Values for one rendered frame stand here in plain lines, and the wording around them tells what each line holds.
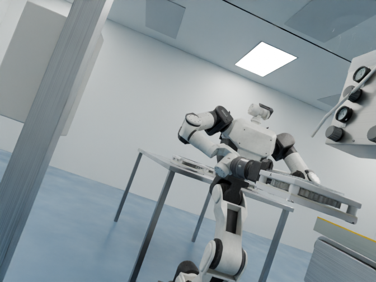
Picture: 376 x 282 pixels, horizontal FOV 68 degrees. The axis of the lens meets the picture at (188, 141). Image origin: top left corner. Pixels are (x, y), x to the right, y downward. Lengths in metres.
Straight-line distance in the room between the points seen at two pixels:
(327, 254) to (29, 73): 0.76
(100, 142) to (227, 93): 2.63
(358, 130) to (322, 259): 0.29
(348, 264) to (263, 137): 1.01
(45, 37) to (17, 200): 0.36
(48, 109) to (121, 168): 4.80
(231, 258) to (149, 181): 4.14
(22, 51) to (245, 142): 1.13
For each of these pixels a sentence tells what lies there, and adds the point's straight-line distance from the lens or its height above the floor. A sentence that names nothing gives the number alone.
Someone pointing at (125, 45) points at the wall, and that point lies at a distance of 5.68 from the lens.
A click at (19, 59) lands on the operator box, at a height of 1.05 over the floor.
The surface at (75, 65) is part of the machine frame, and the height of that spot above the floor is 1.07.
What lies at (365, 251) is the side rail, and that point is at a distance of 0.65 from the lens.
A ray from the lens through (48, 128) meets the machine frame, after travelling 0.64.
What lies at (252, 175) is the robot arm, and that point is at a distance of 1.15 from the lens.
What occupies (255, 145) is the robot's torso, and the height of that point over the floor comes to 1.16.
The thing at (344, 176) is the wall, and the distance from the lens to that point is 6.89.
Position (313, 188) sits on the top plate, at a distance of 0.93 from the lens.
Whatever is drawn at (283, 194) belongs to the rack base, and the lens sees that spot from 0.93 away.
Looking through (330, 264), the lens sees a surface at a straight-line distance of 0.70.
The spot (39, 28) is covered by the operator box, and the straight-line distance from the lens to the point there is 0.75.
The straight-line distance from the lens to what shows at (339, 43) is 0.91.
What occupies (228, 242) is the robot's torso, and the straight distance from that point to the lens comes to 1.43.
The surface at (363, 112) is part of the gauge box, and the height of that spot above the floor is 1.19.
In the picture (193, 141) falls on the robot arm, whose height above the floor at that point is 1.05.
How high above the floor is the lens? 0.97
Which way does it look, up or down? 3 degrees up
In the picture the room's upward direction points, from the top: 20 degrees clockwise
